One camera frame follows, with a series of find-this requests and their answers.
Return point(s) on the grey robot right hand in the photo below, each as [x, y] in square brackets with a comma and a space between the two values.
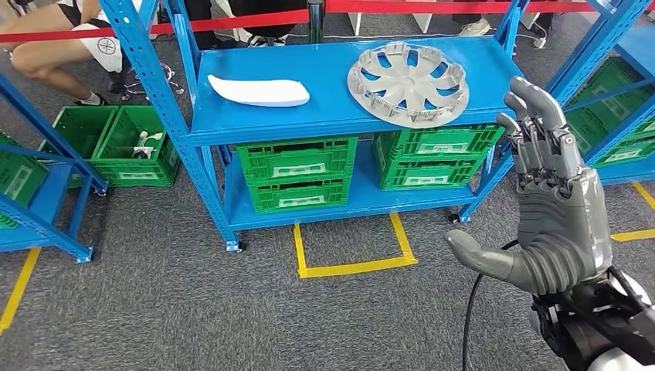
[558, 230]

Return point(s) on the silver plastic wheel cover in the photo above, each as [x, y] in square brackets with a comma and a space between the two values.
[409, 82]

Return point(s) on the blue metal shelf rack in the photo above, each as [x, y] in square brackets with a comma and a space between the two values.
[51, 194]
[307, 71]
[637, 51]

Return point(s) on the white plastic cover part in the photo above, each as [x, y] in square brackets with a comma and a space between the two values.
[256, 92]

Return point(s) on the white plastic connector part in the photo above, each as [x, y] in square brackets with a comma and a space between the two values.
[151, 139]

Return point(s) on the white black plastic part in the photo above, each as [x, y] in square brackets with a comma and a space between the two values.
[142, 152]

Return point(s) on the yellow floor tape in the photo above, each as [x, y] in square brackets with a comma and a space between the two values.
[358, 267]
[19, 286]
[634, 235]

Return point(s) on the person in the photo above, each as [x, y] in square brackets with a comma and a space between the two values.
[46, 61]
[271, 29]
[476, 26]
[202, 20]

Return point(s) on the white desk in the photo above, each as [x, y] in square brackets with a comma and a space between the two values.
[423, 21]

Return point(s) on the red barrier belt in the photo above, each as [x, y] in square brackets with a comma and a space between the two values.
[409, 6]
[230, 21]

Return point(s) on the chrome stool base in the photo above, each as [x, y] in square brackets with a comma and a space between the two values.
[153, 84]

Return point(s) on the black barrier post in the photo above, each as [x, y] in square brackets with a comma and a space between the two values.
[314, 23]

